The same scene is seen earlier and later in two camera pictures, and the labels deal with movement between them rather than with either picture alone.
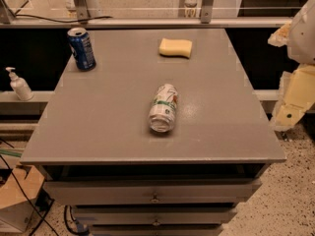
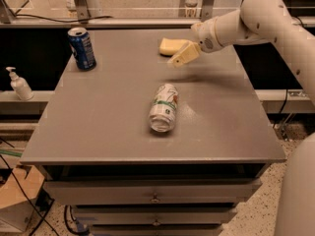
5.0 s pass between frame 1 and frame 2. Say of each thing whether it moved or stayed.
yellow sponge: stayed
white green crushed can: stayed
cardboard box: stayed
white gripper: moved
